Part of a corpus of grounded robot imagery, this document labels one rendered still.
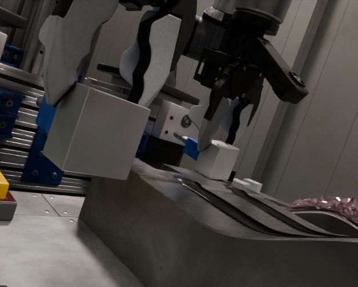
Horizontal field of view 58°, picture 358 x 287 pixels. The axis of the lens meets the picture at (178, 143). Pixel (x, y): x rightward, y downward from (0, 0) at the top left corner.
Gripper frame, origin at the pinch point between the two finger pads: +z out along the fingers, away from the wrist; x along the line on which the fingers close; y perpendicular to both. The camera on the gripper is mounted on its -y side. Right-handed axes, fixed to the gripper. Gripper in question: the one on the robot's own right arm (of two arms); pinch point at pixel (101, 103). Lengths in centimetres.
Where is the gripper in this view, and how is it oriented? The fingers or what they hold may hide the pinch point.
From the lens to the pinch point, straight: 23.5
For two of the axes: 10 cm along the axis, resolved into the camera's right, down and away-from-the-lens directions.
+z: -3.4, 9.4, 0.6
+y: -6.4, -2.8, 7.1
